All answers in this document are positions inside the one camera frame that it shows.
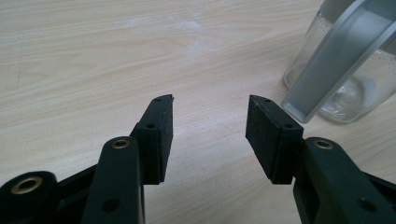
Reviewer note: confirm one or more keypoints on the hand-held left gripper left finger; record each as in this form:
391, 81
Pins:
155, 140

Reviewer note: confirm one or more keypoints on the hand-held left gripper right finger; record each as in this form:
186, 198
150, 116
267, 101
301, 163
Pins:
269, 140

